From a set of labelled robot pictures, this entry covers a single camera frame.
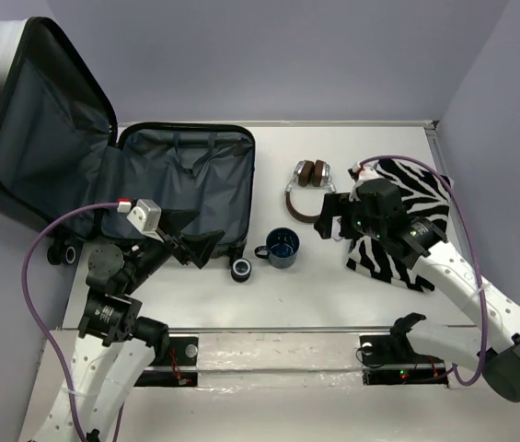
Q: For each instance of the black open suitcase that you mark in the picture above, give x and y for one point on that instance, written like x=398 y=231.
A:
x=63 y=152

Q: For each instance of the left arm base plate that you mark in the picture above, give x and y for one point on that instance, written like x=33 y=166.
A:
x=177 y=368

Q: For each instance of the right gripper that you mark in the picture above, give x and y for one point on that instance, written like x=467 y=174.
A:
x=337 y=203

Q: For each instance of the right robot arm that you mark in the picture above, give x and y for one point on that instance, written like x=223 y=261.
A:
x=424 y=248

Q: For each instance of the zebra striped blanket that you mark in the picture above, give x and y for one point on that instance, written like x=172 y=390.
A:
x=423 y=195

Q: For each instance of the brown silver headphones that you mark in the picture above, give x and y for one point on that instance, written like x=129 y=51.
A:
x=308 y=173

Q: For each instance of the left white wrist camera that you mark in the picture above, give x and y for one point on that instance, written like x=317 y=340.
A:
x=144 y=217

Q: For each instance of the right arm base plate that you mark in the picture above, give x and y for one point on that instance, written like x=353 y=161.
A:
x=386 y=364

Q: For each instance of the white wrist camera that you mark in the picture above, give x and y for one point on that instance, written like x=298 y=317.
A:
x=144 y=217
x=360 y=174

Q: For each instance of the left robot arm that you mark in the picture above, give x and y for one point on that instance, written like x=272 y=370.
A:
x=114 y=344

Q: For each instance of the dark blue mug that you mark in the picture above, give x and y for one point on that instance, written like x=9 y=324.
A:
x=280 y=248

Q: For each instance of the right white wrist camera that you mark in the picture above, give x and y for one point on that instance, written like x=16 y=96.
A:
x=360 y=174

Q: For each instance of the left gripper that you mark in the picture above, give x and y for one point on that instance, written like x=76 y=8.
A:
x=200 y=245

